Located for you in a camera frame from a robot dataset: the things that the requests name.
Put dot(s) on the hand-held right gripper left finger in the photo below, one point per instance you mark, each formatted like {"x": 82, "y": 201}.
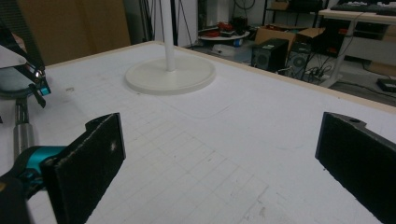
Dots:
{"x": 87, "y": 168}

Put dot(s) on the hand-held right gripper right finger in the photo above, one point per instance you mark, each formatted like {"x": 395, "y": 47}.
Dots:
{"x": 364, "y": 161}

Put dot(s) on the white hook stand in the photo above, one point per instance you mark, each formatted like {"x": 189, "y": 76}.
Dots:
{"x": 174, "y": 76}

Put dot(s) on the brown board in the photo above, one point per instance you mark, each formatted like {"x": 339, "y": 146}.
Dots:
{"x": 77, "y": 28}

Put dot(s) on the flat black box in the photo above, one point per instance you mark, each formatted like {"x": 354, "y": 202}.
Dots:
{"x": 387, "y": 84}

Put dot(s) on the white desk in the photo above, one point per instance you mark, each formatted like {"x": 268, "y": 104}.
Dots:
{"x": 345, "y": 46}

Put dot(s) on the black computer tower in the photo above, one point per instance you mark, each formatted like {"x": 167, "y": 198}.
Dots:
{"x": 299, "y": 60}
{"x": 269, "y": 56}

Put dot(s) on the open cardboard box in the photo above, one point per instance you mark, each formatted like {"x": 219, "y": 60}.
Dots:
{"x": 274, "y": 33}

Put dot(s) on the black shelf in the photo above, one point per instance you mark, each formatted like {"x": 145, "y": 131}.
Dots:
{"x": 292, "y": 12}

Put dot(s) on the small blue container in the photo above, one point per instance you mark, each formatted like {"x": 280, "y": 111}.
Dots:
{"x": 237, "y": 42}

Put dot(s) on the white round table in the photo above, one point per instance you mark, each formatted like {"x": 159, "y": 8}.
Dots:
{"x": 222, "y": 37}

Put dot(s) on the black metal frame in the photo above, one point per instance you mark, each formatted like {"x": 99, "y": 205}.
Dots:
{"x": 23, "y": 31}

